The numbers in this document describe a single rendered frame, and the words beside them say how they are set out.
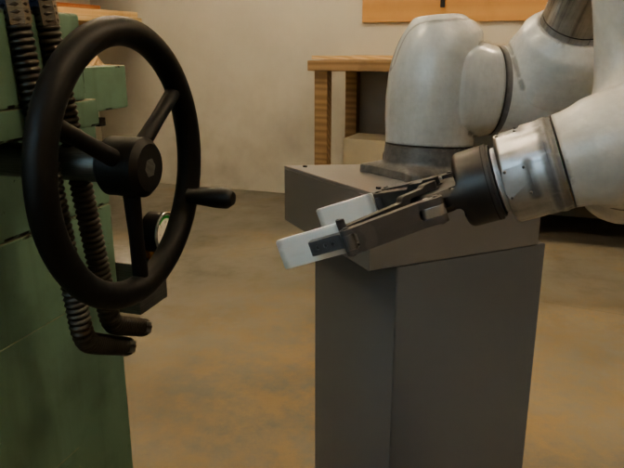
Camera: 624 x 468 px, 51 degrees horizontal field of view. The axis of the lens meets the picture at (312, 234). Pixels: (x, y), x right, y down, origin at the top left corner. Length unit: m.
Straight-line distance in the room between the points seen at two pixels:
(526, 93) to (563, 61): 0.08
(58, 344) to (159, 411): 0.94
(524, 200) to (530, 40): 0.56
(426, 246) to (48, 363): 0.57
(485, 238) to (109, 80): 0.63
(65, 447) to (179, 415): 0.85
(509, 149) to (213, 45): 3.84
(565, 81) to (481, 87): 0.13
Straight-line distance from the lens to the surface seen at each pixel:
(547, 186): 0.62
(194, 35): 4.45
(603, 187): 0.62
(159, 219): 0.98
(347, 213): 0.76
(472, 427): 1.25
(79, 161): 0.70
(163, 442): 1.71
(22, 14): 0.68
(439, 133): 1.11
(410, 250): 1.03
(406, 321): 1.07
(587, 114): 0.62
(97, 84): 0.96
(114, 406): 1.07
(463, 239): 1.08
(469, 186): 0.63
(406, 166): 1.12
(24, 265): 0.86
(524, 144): 0.62
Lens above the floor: 0.93
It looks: 16 degrees down
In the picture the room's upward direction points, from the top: straight up
